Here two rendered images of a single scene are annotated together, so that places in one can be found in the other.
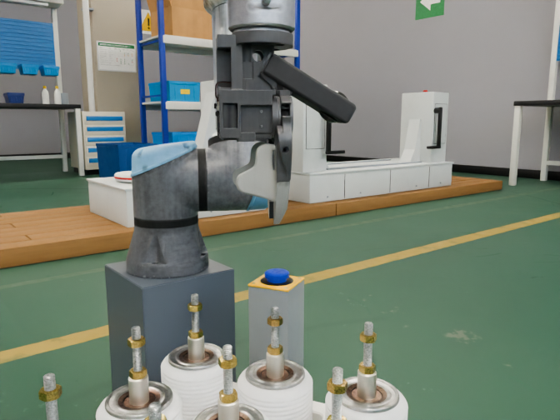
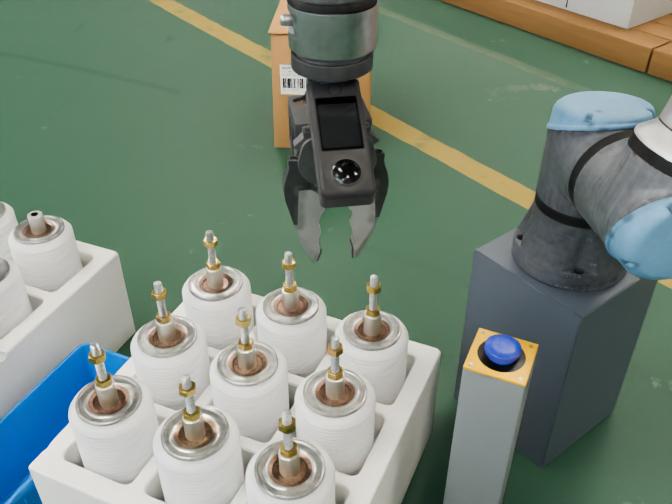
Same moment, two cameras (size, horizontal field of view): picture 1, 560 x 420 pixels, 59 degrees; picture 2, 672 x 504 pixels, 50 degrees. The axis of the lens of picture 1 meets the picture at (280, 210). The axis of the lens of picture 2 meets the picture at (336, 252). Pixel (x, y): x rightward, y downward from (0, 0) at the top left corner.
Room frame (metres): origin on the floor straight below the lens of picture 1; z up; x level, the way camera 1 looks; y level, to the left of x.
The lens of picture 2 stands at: (0.59, -0.58, 0.90)
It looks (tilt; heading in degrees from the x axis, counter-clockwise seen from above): 37 degrees down; 90
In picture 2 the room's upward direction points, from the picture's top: straight up
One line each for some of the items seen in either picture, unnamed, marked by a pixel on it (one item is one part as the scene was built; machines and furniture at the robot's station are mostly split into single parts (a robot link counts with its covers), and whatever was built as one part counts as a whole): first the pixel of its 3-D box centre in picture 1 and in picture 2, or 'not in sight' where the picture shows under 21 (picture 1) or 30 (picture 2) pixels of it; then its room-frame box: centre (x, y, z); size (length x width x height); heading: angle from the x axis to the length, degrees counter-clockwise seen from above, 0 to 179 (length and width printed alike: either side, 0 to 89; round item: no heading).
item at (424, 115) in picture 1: (362, 138); not in sight; (3.68, -0.60, 0.45); 1.51 x 0.57 x 0.74; 128
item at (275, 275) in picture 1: (277, 277); (502, 351); (0.78, 0.00, 0.32); 0.04 x 0.04 x 0.02
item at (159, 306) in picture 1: (171, 341); (548, 336); (0.91, 0.21, 0.15); 0.18 x 0.18 x 0.30; 38
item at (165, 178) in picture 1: (168, 177); (596, 150); (0.91, 0.20, 0.47); 0.13 x 0.12 x 0.14; 100
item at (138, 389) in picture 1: (138, 389); (290, 298); (0.53, 0.16, 0.26); 0.02 x 0.02 x 0.03
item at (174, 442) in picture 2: not in sight; (195, 433); (0.43, -0.05, 0.25); 0.08 x 0.08 x 0.01
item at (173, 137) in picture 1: (177, 142); not in sight; (5.61, 1.14, 0.36); 0.50 x 0.38 x 0.21; 39
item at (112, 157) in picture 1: (127, 162); not in sight; (4.91, 1.50, 0.19); 0.50 x 0.41 x 0.37; 43
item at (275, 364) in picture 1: (275, 364); (335, 385); (0.59, 0.01, 0.26); 0.02 x 0.02 x 0.03
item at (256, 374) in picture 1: (275, 374); (335, 392); (0.59, 0.01, 0.25); 0.08 x 0.08 x 0.01
